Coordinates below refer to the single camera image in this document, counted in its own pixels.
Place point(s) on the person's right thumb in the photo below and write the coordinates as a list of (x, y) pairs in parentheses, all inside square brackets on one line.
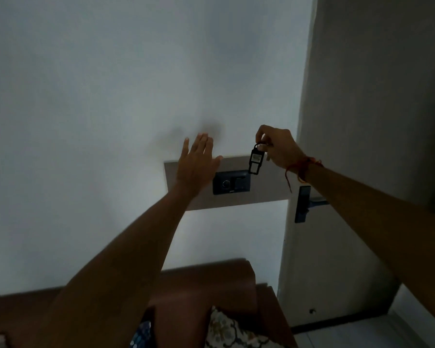
[(268, 147)]

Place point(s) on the person's left thumb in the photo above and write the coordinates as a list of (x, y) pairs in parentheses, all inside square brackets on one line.
[(216, 163)]

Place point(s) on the black switch board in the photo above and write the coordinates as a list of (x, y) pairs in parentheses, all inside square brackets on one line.
[(235, 183)]

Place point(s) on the brown sofa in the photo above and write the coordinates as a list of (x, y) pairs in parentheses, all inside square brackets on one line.
[(210, 286)]

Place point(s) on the red thread wristband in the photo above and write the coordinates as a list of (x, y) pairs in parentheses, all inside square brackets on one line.
[(303, 166)]

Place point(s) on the blue patterned cushion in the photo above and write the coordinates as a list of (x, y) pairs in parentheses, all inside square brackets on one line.
[(142, 335)]

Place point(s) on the grey door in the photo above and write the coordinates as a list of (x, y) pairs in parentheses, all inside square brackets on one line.
[(366, 123)]

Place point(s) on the black key fob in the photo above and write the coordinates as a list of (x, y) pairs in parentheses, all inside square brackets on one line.
[(256, 159)]

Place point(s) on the person's right forearm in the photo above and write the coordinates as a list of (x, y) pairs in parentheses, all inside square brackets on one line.
[(380, 221)]

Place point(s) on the person's left forearm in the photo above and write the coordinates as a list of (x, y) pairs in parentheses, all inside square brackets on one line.
[(123, 271)]

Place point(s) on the person's left little finger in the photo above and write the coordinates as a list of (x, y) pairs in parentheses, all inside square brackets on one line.
[(184, 148)]

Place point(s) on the wooden wall panel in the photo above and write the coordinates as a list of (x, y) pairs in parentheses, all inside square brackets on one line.
[(261, 192)]

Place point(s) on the floral cushion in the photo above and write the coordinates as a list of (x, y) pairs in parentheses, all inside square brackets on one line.
[(228, 331)]

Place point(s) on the person's left middle finger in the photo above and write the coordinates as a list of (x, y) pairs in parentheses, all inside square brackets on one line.
[(203, 144)]

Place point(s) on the person's left hand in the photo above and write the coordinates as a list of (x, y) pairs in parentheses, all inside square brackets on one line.
[(195, 170)]

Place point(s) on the person's right hand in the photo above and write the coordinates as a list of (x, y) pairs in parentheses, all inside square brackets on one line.
[(284, 148)]

